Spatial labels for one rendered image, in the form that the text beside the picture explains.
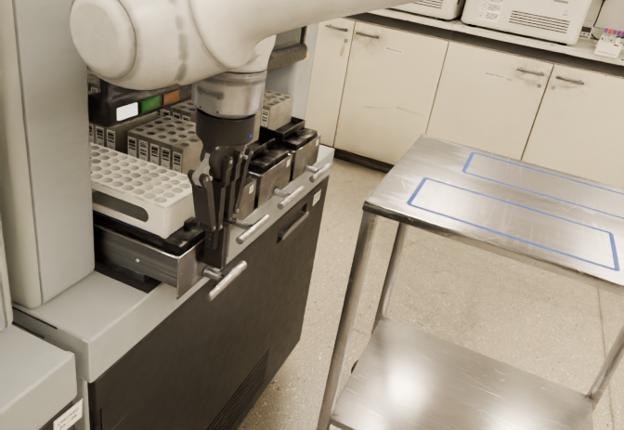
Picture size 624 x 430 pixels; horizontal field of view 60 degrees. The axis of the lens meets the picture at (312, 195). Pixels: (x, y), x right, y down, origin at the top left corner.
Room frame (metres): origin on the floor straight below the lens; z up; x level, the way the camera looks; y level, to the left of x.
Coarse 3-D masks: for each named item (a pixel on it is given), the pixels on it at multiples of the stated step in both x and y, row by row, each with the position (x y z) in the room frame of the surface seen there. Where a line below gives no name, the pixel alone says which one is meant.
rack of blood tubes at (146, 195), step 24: (96, 144) 0.78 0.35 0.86; (96, 168) 0.70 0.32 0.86; (120, 168) 0.71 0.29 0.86; (144, 168) 0.72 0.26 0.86; (96, 192) 0.73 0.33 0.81; (120, 192) 0.64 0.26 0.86; (144, 192) 0.65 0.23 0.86; (168, 192) 0.66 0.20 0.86; (120, 216) 0.64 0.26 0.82; (144, 216) 0.68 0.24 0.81; (168, 216) 0.62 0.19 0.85
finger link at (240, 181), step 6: (246, 150) 0.70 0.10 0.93; (252, 150) 0.70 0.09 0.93; (246, 162) 0.69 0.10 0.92; (240, 168) 0.68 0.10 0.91; (246, 168) 0.69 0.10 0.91; (240, 174) 0.68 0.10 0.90; (246, 174) 0.69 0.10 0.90; (240, 180) 0.68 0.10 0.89; (240, 186) 0.68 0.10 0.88; (240, 192) 0.68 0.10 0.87; (234, 198) 0.69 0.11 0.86; (240, 198) 0.68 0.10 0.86; (234, 204) 0.67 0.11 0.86; (234, 210) 0.67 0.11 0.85
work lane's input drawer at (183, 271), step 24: (96, 216) 0.65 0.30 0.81; (192, 216) 0.67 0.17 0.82; (96, 240) 0.64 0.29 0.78; (120, 240) 0.62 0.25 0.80; (144, 240) 0.62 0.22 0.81; (168, 240) 0.61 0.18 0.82; (192, 240) 0.63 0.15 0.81; (120, 264) 0.62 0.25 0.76; (144, 264) 0.61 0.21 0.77; (168, 264) 0.60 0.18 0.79; (192, 264) 0.62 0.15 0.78; (240, 264) 0.68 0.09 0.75; (216, 288) 0.61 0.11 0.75
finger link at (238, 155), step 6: (234, 156) 0.65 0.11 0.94; (240, 156) 0.65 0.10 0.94; (234, 162) 0.65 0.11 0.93; (240, 162) 0.66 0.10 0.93; (234, 168) 0.65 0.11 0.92; (234, 174) 0.65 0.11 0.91; (234, 180) 0.65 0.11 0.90; (228, 186) 0.65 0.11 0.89; (234, 186) 0.66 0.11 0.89; (228, 192) 0.65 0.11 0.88; (234, 192) 0.66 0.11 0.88; (228, 198) 0.65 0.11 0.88; (228, 204) 0.65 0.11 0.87; (228, 210) 0.65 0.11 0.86; (228, 216) 0.65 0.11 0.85; (228, 222) 0.65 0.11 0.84; (234, 222) 0.65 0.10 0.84
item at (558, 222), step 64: (384, 192) 0.88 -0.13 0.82; (448, 192) 0.92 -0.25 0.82; (512, 192) 0.97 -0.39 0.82; (576, 192) 1.03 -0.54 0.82; (512, 256) 0.74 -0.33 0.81; (576, 256) 0.75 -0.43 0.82; (384, 320) 1.20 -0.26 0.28; (384, 384) 0.96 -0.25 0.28; (448, 384) 1.00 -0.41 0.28; (512, 384) 1.03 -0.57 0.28
